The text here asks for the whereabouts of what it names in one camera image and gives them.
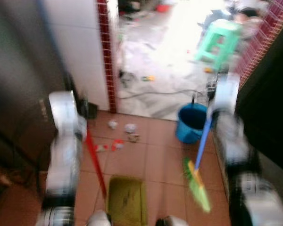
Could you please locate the green broom blue handle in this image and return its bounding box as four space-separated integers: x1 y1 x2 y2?
182 113 214 213

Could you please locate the yellow-green dustpan red handle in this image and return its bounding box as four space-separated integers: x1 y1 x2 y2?
84 129 150 226

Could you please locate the blue plastic bucket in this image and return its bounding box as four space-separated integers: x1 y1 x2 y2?
175 103 209 145

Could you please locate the red white wrapper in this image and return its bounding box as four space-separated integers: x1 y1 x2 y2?
110 138 126 151

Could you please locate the dark wooden door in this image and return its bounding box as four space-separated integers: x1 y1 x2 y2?
235 18 283 176

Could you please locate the grey metal door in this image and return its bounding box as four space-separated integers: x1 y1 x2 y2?
0 0 70 166

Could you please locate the green plastic stool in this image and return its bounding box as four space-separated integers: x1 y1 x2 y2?
195 19 242 72

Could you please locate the seated person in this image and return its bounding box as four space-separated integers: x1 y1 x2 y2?
203 6 266 39

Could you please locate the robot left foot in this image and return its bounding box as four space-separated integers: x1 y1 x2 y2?
86 210 112 226

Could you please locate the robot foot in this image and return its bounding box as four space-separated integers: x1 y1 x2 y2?
155 215 188 226
86 210 112 226

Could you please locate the red plastic basin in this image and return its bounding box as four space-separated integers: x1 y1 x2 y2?
155 3 171 13

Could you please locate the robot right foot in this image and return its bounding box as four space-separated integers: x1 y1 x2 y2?
155 215 188 226

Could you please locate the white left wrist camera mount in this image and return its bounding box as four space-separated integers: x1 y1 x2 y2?
49 89 80 135

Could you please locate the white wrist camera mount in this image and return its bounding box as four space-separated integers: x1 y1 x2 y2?
211 72 241 113
49 89 80 135

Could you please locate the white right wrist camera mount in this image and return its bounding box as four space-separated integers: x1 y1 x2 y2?
211 72 241 113

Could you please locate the black floor cable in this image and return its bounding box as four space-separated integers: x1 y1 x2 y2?
118 89 206 100

